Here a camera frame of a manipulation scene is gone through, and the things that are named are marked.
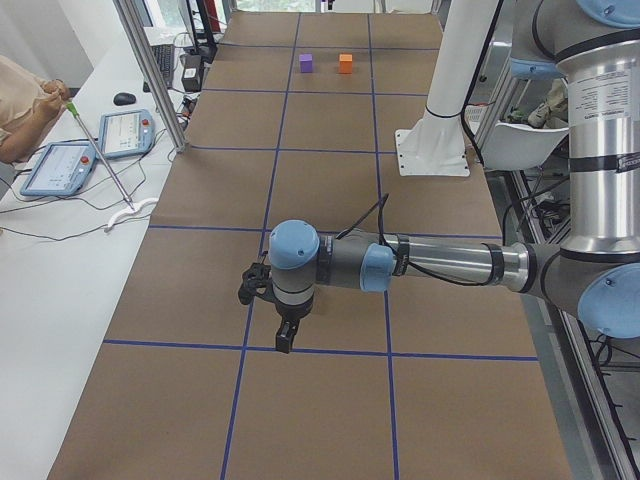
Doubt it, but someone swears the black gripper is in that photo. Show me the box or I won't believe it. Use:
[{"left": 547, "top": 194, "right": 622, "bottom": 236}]
[{"left": 275, "top": 298, "right": 313, "bottom": 354}]

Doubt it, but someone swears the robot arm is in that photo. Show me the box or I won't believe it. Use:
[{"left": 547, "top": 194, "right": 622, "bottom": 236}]
[{"left": 266, "top": 1, "right": 639, "bottom": 353}]

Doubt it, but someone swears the person's forearm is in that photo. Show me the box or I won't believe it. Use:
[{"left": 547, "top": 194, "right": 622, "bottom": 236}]
[{"left": 1, "top": 102, "right": 59, "bottom": 164}]

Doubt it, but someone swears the purple foam block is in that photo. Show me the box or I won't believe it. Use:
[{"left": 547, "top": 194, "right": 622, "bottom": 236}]
[{"left": 299, "top": 53, "right": 314, "bottom": 74}]

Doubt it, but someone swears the orange foam block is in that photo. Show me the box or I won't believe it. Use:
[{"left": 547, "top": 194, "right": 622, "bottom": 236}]
[{"left": 338, "top": 53, "right": 353, "bottom": 75}]

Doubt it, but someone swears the person's hand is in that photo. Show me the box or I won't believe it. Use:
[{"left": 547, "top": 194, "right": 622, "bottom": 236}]
[{"left": 35, "top": 79, "right": 71, "bottom": 119}]

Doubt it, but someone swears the far teach pendant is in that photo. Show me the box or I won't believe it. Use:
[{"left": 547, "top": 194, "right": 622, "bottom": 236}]
[{"left": 99, "top": 109, "right": 155, "bottom": 159}]

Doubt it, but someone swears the teach pendant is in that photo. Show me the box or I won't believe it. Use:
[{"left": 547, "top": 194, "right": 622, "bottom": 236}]
[
  {"left": 20, "top": 141, "right": 96, "bottom": 196},
  {"left": 99, "top": 109, "right": 155, "bottom": 159}
]

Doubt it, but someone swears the black power adapter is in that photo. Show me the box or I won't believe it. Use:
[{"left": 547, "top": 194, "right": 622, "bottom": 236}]
[{"left": 181, "top": 54, "right": 203, "bottom": 93}]

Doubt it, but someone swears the near teach pendant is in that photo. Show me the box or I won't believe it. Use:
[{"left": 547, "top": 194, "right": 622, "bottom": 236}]
[{"left": 20, "top": 141, "right": 96, "bottom": 196}]

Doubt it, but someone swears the black computer mouse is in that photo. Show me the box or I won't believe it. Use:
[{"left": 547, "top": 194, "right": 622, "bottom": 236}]
[{"left": 113, "top": 92, "right": 137, "bottom": 106}]

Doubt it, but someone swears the white chair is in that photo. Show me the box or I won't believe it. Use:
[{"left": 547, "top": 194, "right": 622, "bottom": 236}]
[{"left": 482, "top": 122, "right": 569, "bottom": 171}]

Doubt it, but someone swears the black keyboard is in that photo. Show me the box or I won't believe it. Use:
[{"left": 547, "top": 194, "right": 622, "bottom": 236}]
[{"left": 151, "top": 44, "right": 175, "bottom": 89}]

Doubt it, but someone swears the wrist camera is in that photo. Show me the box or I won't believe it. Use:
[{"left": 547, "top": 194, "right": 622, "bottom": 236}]
[{"left": 238, "top": 263, "right": 275, "bottom": 305}]

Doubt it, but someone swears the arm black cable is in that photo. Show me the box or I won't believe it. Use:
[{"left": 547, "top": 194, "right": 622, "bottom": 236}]
[{"left": 334, "top": 192, "right": 494, "bottom": 287}]

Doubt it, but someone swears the white curved bracket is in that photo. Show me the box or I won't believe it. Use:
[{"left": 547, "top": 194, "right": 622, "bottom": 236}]
[{"left": 104, "top": 197, "right": 159, "bottom": 233}]

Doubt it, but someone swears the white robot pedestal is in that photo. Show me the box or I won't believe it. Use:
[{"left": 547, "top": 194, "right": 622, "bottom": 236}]
[{"left": 395, "top": 0, "right": 500, "bottom": 177}]

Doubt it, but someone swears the aluminium frame post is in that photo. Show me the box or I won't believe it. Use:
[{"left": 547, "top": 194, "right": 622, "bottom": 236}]
[{"left": 113, "top": 0, "right": 186, "bottom": 153}]

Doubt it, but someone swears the metal rod green handle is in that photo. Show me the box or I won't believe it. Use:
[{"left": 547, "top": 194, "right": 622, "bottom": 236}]
[{"left": 66, "top": 100, "right": 134, "bottom": 211}]

